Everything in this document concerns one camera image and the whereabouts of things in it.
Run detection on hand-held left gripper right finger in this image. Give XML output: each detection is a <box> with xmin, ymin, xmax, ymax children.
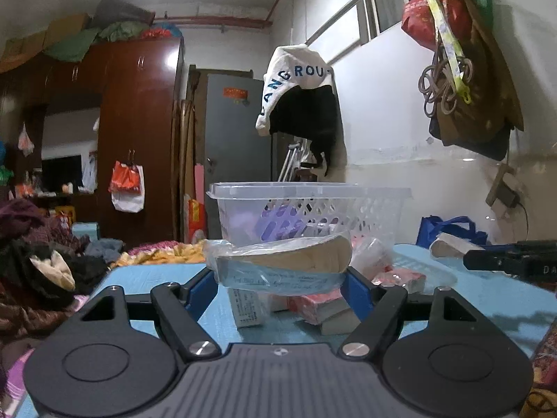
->
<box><xmin>338</xmin><ymin>265</ymin><xmax>478</xmax><ymax>362</ymax></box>

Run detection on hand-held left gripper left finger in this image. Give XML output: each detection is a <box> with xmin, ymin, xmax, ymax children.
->
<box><xmin>77</xmin><ymin>268</ymin><xmax>221</xmax><ymax>363</ymax></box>

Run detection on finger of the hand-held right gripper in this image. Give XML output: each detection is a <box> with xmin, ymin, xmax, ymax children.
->
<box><xmin>462</xmin><ymin>248</ymin><xmax>530</xmax><ymax>271</ymax></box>
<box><xmin>483</xmin><ymin>240</ymin><xmax>557</xmax><ymax>254</ymax></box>

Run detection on beige insole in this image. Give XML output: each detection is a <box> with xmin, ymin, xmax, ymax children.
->
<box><xmin>430</xmin><ymin>232</ymin><xmax>485</xmax><ymax>258</ymax></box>

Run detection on beige insoles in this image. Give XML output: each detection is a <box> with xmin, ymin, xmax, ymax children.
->
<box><xmin>204</xmin><ymin>234</ymin><xmax>354</xmax><ymax>297</ymax></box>

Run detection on white plastic laundry basket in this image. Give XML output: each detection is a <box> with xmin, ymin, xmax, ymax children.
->
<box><xmin>206</xmin><ymin>181</ymin><xmax>413</xmax><ymax>250</ymax></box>

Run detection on flat pink tissue pack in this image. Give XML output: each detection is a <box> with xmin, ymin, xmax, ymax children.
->
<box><xmin>370</xmin><ymin>270</ymin><xmax>427</xmax><ymax>295</ymax></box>
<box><xmin>286</xmin><ymin>289</ymin><xmax>364</xmax><ymax>336</ymax></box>

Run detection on pink item in clear wrap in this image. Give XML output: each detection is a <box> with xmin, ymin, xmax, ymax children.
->
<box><xmin>352</xmin><ymin>236</ymin><xmax>395</xmax><ymax>280</ymax></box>

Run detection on small white box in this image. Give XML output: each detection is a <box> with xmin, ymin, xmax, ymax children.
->
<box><xmin>228</xmin><ymin>288</ymin><xmax>264</xmax><ymax>330</ymax></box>

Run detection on pink floral blanket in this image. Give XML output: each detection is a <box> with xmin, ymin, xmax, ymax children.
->
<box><xmin>110</xmin><ymin>239</ymin><xmax>208</xmax><ymax>269</ymax></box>

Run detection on black power adapter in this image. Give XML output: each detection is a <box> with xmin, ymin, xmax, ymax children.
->
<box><xmin>485</xmin><ymin>163</ymin><xmax>523</xmax><ymax>210</ymax></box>

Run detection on blue shopping bag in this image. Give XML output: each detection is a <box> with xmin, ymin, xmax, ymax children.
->
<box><xmin>415</xmin><ymin>215</ymin><xmax>489</xmax><ymax>250</ymax></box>

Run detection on red and yellow package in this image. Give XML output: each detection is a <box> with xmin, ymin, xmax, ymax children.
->
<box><xmin>187</xmin><ymin>199</ymin><xmax>208</xmax><ymax>245</ymax></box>

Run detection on grey cloth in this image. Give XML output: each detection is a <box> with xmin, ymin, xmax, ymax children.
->
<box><xmin>84</xmin><ymin>239</ymin><xmax>125</xmax><ymax>264</ymax></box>

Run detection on leaning wooden boards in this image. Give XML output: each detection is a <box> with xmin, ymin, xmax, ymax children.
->
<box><xmin>173</xmin><ymin>97</ymin><xmax>197</xmax><ymax>241</ymax></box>

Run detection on red and white plastic bag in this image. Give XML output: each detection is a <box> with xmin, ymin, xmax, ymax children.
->
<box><xmin>108</xmin><ymin>161</ymin><xmax>146</xmax><ymax>214</ymax></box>

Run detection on metal crutches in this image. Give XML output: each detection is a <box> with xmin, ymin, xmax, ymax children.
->
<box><xmin>277</xmin><ymin>138</ymin><xmax>306</xmax><ymax>184</ymax></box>

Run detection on beige cloth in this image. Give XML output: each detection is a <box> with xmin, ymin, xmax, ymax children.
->
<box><xmin>30</xmin><ymin>254</ymin><xmax>77</xmax><ymax>291</ymax></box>

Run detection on grey door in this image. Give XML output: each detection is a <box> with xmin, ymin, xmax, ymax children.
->
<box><xmin>204</xmin><ymin>73</ymin><xmax>276</xmax><ymax>237</ymax></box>

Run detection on brown hanging paper bag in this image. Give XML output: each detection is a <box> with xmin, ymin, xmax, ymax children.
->
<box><xmin>428</xmin><ymin>0</ymin><xmax>525</xmax><ymax>162</ymax></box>

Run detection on black television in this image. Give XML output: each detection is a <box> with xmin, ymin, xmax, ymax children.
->
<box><xmin>41</xmin><ymin>154</ymin><xmax>84</xmax><ymax>193</ymax></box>

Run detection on dark maroon clothes pile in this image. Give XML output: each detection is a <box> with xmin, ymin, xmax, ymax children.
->
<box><xmin>0</xmin><ymin>198</ymin><xmax>110</xmax><ymax>337</ymax></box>

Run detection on dark wooden wardrobe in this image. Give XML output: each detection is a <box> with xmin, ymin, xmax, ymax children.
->
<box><xmin>0</xmin><ymin>37</ymin><xmax>186</xmax><ymax>245</ymax></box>

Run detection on white and black hanging garment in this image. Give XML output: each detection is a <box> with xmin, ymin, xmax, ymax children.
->
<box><xmin>255</xmin><ymin>44</ymin><xmax>345</xmax><ymax>180</ymax></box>

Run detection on pink hanging plastic bag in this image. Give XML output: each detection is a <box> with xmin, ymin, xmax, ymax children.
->
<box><xmin>17</xmin><ymin>124</ymin><xmax>36</xmax><ymax>158</ymax></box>

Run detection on green hanging bag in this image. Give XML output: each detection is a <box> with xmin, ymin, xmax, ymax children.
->
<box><xmin>472</xmin><ymin>0</ymin><xmax>495</xmax><ymax>23</ymax></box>

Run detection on red hanging bag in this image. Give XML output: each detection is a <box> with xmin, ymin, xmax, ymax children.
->
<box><xmin>401</xmin><ymin>0</ymin><xmax>473</xmax><ymax>52</ymax></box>

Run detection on green cloth bundle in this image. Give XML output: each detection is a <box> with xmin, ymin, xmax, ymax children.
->
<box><xmin>42</xmin><ymin>27</ymin><xmax>104</xmax><ymax>63</ymax></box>

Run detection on grey framed window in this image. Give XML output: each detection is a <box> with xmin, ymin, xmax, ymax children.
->
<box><xmin>352</xmin><ymin>0</ymin><xmax>437</xmax><ymax>47</ymax></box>

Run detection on yellow-green strap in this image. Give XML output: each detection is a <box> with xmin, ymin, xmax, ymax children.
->
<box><xmin>411</xmin><ymin>0</ymin><xmax>473</xmax><ymax>106</ymax></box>

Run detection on metal clothes rail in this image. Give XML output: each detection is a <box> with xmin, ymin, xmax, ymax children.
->
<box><xmin>304</xmin><ymin>0</ymin><xmax>402</xmax><ymax>47</ymax></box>

